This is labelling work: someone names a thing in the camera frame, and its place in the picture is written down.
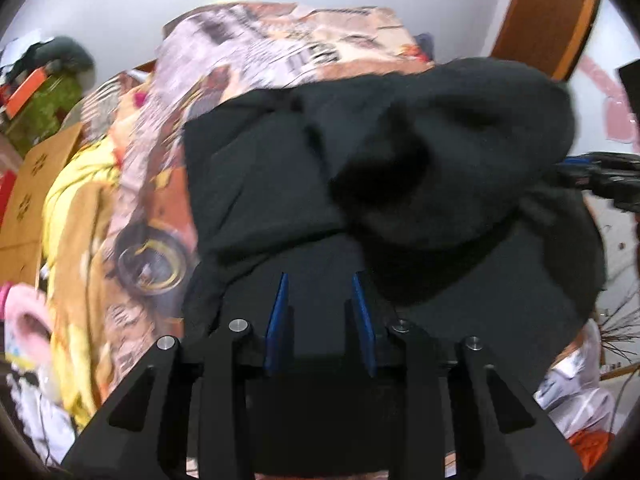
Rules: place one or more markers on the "orange box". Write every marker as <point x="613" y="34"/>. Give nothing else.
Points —
<point x="29" y="91"/>

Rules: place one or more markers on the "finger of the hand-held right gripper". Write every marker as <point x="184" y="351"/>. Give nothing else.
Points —
<point x="580" y="162"/>
<point x="617" y="192"/>

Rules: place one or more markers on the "wooden folding table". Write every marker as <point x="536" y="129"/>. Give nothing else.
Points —
<point x="35" y="185"/>

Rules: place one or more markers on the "white crumpled plastic bag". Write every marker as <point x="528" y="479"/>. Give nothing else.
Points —
<point x="575" y="390"/>

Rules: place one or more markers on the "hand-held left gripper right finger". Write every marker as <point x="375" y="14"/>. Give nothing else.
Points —
<point x="364" y="330"/>

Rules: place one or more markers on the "brown wooden door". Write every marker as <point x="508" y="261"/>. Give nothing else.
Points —
<point x="545" y="15"/>

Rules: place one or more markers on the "dark grey jacket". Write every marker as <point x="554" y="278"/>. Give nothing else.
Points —
<point x="72" y="52"/>

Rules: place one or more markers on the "red box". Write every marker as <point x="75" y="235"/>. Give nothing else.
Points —
<point x="6" y="195"/>

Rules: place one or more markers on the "black zip hoodie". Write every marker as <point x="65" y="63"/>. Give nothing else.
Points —
<point x="400" y="160"/>

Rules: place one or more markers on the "dried brown branches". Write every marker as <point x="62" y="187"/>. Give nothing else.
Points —
<point x="620" y="330"/>

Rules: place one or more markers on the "purple cloth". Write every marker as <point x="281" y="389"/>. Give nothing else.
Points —
<point x="425" y="45"/>

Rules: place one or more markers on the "yellow cloth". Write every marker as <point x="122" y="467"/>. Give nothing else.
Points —
<point x="75" y="195"/>

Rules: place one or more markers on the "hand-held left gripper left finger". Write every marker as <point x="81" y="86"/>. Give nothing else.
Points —
<point x="277" y="330"/>

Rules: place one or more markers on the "pink plush toy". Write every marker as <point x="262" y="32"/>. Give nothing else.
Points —
<point x="25" y="320"/>

